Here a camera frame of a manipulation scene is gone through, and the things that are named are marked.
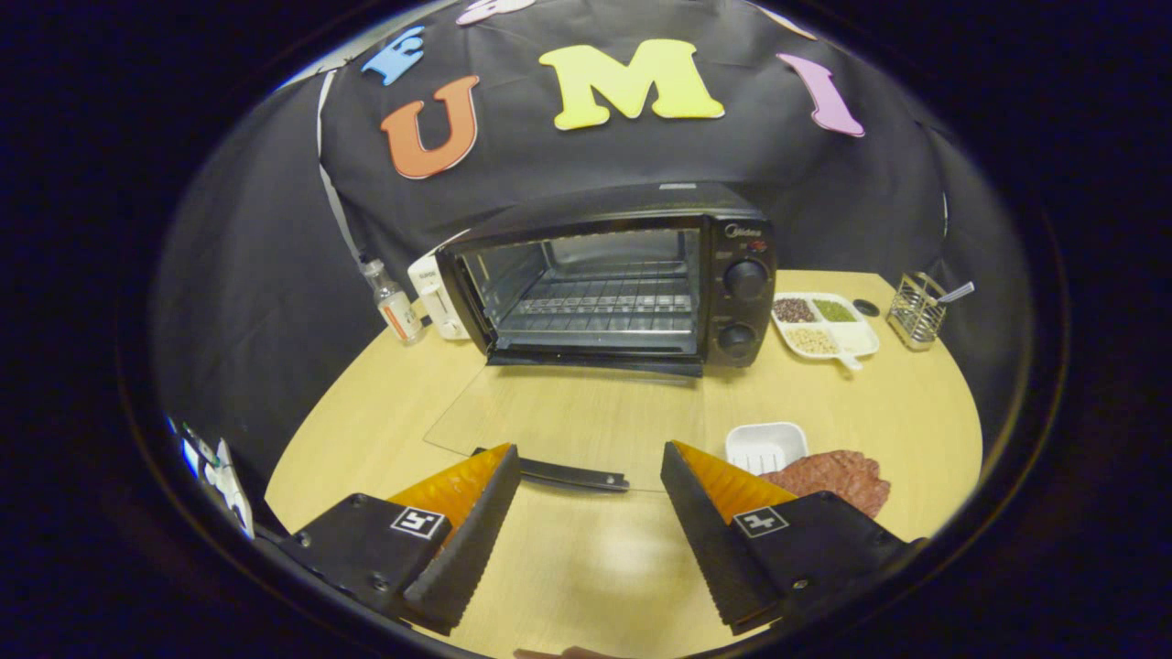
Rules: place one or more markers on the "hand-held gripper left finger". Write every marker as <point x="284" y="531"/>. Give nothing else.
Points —
<point x="472" y="540"/>

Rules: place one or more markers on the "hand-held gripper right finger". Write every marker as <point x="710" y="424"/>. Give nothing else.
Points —
<point x="710" y="540"/>

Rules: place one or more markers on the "red meat slice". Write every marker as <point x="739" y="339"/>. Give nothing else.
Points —
<point x="833" y="476"/>

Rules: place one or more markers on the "black toaster oven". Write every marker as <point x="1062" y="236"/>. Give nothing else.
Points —
<point x="751" y="311"/>

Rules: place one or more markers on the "small white ribbed tray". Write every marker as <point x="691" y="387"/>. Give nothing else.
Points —
<point x="765" y="444"/>

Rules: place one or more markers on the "pile of pale beans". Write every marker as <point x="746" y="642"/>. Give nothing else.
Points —
<point x="811" y="340"/>

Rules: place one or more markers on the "clear bottle with orange label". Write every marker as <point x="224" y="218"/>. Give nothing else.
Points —
<point x="398" y="316"/>

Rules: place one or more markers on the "white kitchen appliance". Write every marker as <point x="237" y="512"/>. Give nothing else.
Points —
<point x="435" y="302"/>

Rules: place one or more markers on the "pile of dark beans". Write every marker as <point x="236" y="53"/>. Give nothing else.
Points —
<point x="795" y="309"/>

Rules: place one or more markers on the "white divided plate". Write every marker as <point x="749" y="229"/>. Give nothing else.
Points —
<point x="858" y="339"/>

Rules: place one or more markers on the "blue and white object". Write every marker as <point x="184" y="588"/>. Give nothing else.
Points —
<point x="224" y="480"/>

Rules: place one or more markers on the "pile of green beans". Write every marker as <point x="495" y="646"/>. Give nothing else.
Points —
<point x="834" y="310"/>

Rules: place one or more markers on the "small black round lid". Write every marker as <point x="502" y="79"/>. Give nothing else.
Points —
<point x="866" y="307"/>

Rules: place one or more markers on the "metal spoon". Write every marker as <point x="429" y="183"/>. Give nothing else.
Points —
<point x="957" y="293"/>

